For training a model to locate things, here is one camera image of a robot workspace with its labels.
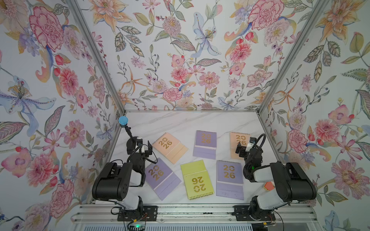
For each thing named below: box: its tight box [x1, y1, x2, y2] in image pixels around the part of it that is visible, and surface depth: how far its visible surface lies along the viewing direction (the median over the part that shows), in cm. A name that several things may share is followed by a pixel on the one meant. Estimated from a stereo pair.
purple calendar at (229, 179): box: [215, 159, 245, 201], surface depth 86 cm
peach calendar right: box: [229, 131, 252, 161], surface depth 105 cm
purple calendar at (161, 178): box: [145, 157, 182, 201], surface depth 87 cm
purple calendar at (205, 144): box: [192, 129, 217, 160], surface depth 103 cm
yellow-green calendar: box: [180, 159, 215, 201], surface depth 86 cm
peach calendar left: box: [152, 132, 189, 165], surface depth 100 cm
